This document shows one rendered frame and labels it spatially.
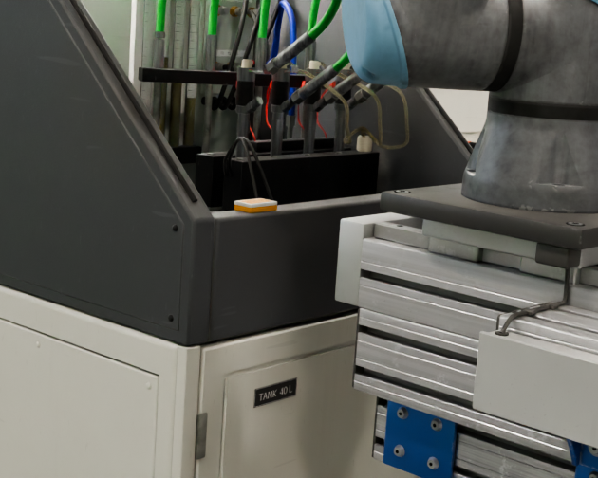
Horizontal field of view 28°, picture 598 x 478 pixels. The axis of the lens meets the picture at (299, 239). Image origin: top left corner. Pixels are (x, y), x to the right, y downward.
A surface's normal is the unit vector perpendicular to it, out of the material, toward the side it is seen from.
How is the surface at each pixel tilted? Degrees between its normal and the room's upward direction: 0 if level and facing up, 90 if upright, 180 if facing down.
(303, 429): 90
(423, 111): 90
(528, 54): 109
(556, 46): 99
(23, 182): 90
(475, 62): 123
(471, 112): 76
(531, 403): 90
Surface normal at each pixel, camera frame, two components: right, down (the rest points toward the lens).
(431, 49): 0.19, 0.58
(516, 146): -0.53, -0.18
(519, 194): -0.39, 0.15
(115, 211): -0.66, 0.10
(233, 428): 0.75, 0.17
